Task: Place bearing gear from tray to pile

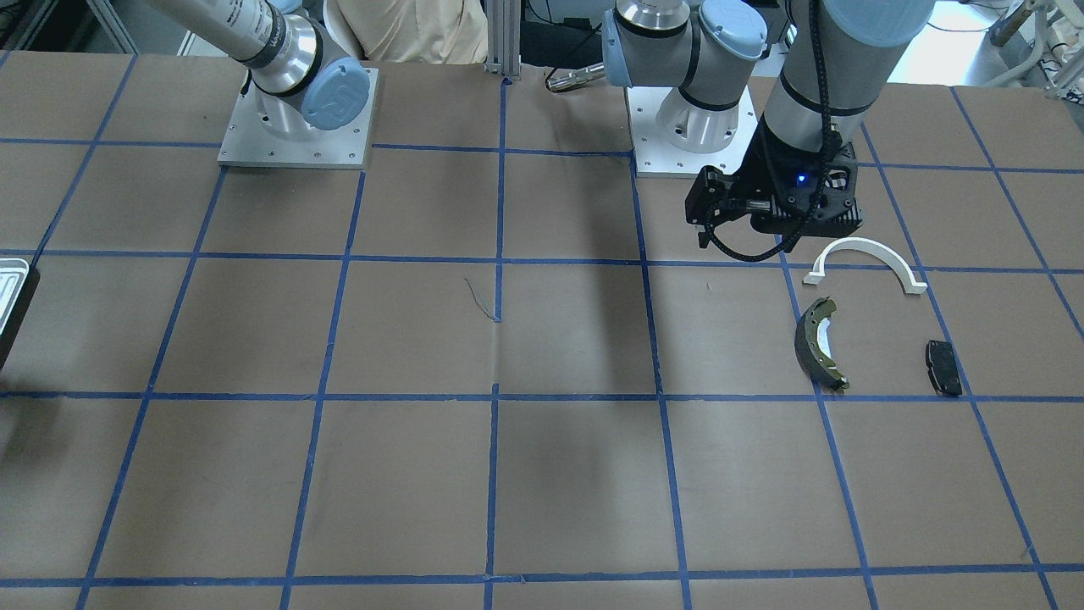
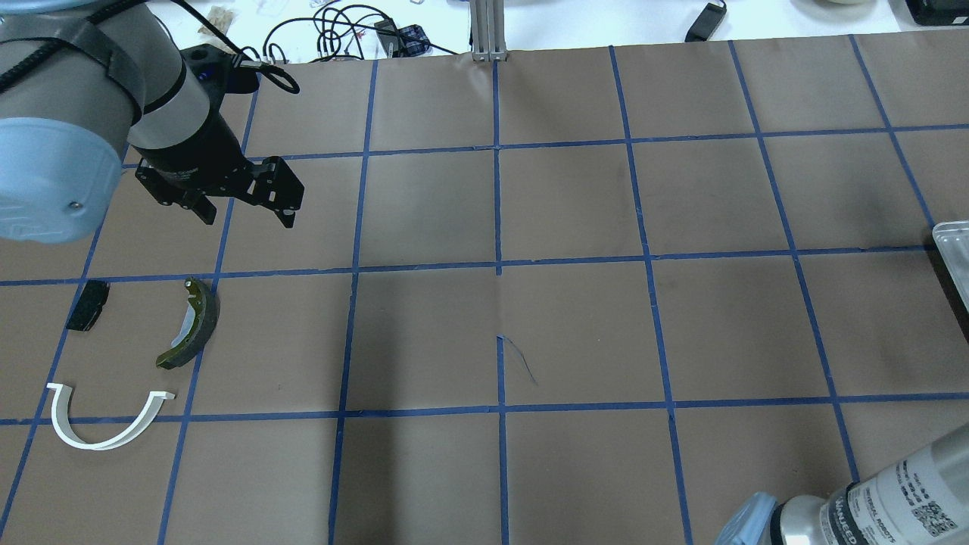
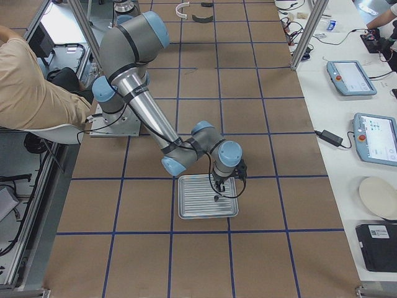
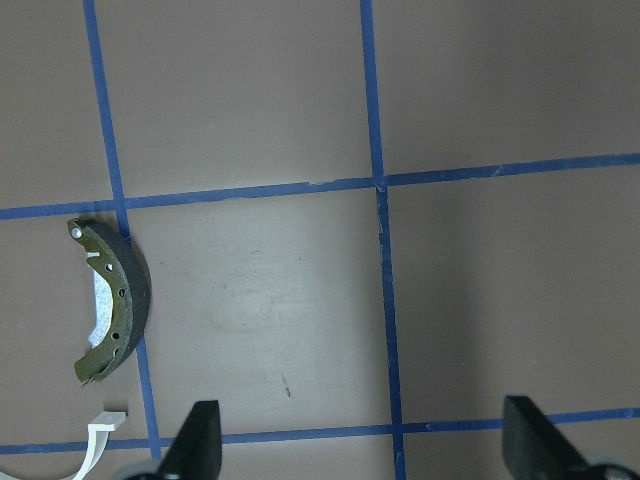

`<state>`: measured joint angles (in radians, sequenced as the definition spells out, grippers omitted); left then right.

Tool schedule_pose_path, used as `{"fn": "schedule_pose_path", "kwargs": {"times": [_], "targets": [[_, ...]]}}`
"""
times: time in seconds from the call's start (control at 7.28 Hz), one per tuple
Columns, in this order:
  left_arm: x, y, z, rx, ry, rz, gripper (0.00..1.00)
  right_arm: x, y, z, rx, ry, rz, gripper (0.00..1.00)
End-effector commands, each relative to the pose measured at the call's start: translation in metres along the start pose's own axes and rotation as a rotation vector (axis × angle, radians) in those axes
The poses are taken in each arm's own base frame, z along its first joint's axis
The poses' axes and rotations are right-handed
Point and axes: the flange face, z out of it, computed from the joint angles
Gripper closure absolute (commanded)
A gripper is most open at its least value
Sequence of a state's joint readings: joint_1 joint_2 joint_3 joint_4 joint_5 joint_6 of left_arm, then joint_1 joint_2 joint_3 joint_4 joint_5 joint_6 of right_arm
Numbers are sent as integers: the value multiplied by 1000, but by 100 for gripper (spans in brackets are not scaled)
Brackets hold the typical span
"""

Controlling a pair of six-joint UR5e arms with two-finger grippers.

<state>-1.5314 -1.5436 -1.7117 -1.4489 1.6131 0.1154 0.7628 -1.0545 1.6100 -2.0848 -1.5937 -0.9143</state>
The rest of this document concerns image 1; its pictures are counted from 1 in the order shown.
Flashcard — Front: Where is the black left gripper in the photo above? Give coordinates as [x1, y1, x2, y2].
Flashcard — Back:
[743, 120, 865, 238]

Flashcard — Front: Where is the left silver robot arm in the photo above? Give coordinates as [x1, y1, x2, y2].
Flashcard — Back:
[601, 1, 934, 243]

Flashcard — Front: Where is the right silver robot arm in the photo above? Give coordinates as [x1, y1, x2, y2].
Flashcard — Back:
[150, 1, 371, 130]

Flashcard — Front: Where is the silver metal tray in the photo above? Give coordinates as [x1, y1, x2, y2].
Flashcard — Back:
[1, 258, 30, 333]

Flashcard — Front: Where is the white curved plastic part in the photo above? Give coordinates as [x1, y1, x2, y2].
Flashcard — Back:
[802, 236, 928, 295]

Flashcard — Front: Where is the green brake shoe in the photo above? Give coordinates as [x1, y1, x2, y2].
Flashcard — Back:
[793, 297, 850, 391]

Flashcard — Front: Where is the black brake pad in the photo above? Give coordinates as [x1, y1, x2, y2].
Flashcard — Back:
[925, 340, 964, 397]

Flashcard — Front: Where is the person in beige shirt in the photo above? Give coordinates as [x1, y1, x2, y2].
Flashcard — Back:
[323, 1, 489, 65]

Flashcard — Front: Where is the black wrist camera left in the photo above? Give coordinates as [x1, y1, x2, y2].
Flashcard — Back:
[684, 165, 751, 248]

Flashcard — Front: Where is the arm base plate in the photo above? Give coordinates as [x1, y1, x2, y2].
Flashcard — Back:
[218, 67, 380, 170]
[625, 86, 758, 178]

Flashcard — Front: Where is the aluminium frame post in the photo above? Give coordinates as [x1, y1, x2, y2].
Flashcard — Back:
[483, 0, 522, 81]

